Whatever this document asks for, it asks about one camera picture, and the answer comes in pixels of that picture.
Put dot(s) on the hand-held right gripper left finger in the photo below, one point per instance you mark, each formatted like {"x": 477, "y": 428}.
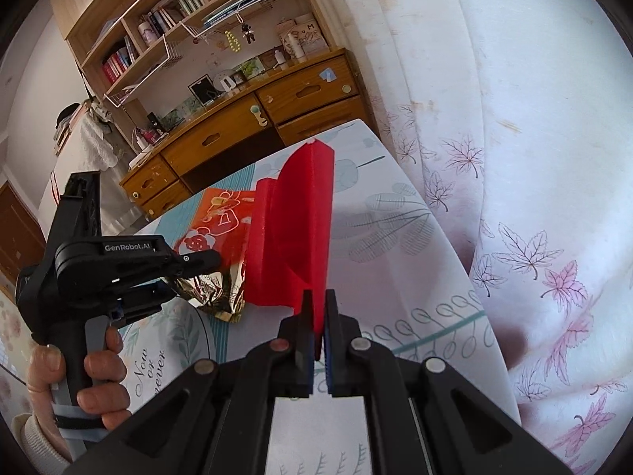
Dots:
{"x": 304, "y": 371}

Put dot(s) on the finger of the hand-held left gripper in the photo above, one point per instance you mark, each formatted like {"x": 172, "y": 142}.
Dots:
{"x": 198, "y": 262}
{"x": 143, "y": 304}

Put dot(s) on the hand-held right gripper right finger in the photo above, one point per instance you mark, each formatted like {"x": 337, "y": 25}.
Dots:
{"x": 339, "y": 371}

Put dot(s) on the red gold foil bag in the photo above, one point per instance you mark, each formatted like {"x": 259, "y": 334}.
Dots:
{"x": 217, "y": 227}

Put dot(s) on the red paper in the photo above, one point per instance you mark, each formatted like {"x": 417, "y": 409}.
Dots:
{"x": 296, "y": 217}

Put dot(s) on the person's left forearm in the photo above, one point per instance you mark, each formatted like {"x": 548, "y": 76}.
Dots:
{"x": 34, "y": 438}

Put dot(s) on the person's left hand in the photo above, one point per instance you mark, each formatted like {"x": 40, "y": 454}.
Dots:
{"x": 106, "y": 371}

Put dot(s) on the brown wooden door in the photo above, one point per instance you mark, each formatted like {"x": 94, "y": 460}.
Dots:
{"x": 20, "y": 237}

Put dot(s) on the white lace cover cloth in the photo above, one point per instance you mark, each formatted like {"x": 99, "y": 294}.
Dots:
{"x": 94, "y": 148}

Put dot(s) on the white teal printed tablecloth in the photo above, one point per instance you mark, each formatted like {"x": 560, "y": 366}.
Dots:
{"x": 395, "y": 257}

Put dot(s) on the wooden drawer desk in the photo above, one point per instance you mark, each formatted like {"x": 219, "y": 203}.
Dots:
{"x": 222, "y": 133}

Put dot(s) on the row of red books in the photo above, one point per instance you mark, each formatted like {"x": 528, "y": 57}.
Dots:
{"x": 116, "y": 64}

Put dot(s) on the small white bottle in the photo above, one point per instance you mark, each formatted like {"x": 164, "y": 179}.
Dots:
{"x": 280, "y": 61}

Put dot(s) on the white cup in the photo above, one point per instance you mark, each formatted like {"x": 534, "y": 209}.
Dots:
{"x": 148, "y": 33}

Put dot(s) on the white printed box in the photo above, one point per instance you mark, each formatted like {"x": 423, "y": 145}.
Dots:
{"x": 309, "y": 34}

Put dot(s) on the stack of blue folders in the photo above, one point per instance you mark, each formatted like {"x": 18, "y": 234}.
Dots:
{"x": 232, "y": 7}

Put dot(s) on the row of pale books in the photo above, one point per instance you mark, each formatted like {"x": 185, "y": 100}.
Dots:
{"x": 185, "y": 2}

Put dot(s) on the white leaf print curtain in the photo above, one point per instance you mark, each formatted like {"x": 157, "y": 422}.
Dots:
{"x": 519, "y": 133}

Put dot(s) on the black photo frame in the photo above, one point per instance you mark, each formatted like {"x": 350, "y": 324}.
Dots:
{"x": 202, "y": 90}

